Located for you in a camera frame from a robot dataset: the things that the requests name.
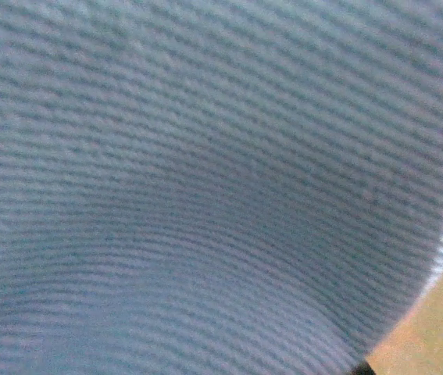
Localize yellow black-padded left gripper finger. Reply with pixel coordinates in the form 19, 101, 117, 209
349, 361, 375, 375

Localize light blue trousers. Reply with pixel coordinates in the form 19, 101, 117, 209
0, 0, 443, 375

